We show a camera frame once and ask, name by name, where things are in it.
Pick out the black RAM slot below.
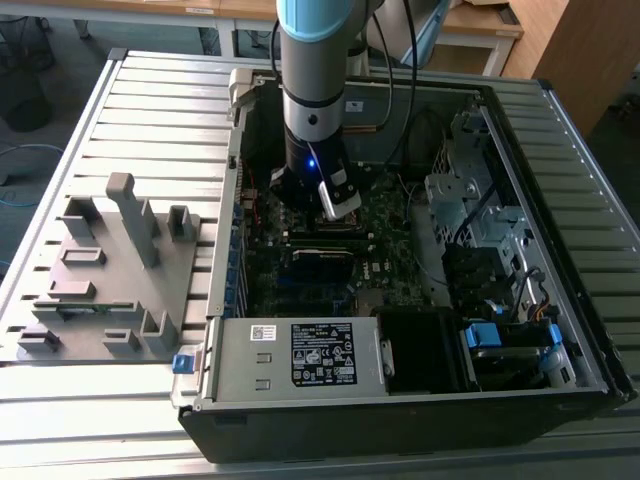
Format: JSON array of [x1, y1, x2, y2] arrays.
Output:
[[290, 239, 370, 252], [288, 228, 369, 241]]

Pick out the black graphics card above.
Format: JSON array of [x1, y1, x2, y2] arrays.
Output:
[[291, 247, 355, 284]]

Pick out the green motherboard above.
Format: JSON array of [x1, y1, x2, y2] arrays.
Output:
[[234, 159, 451, 319]]

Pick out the silver metal disk bay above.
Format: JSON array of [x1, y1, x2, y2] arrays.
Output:
[[423, 107, 539, 301]]

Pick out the black plastic holder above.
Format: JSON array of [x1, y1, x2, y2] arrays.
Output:
[[442, 243, 514, 304]]

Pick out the grey power supply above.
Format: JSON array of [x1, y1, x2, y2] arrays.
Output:
[[202, 315, 397, 401]]

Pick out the black plastic shroud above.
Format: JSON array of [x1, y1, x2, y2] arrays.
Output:
[[374, 307, 469, 396]]

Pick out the grey parts rack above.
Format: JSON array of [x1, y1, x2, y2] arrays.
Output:
[[14, 172, 204, 364]]

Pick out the hard disk in blue carrier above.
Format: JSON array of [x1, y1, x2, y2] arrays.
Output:
[[462, 322, 566, 394]]

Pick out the green RAM stick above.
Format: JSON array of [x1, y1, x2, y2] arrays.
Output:
[[54, 305, 111, 317]]

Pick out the black PC case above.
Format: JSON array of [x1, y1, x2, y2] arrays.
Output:
[[169, 67, 639, 464]]

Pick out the black office chair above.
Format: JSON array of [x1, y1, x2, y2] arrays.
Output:
[[0, 14, 57, 134]]

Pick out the wooden cabinet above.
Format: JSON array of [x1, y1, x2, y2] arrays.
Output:
[[501, 0, 640, 139]]

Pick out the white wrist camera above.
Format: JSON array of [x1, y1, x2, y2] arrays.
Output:
[[317, 168, 362, 222]]

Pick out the thin red wire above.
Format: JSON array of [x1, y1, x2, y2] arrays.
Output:
[[242, 157, 264, 224]]

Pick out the black looped cable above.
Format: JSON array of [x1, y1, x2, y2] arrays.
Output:
[[403, 107, 449, 169]]

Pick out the thin white wire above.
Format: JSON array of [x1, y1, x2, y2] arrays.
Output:
[[397, 173, 451, 289]]

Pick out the thick black cable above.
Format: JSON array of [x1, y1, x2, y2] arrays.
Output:
[[452, 179, 499, 249]]

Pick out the wooden desk white frame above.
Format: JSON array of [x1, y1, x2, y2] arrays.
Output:
[[0, 0, 224, 56], [219, 0, 526, 77]]

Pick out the thin black wire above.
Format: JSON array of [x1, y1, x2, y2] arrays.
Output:
[[513, 266, 546, 324]]

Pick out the light blue floor cable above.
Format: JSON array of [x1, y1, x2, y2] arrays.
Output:
[[0, 143, 66, 211]]

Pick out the multicoloured wire bundle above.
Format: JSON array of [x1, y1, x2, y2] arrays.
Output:
[[529, 292, 560, 324]]

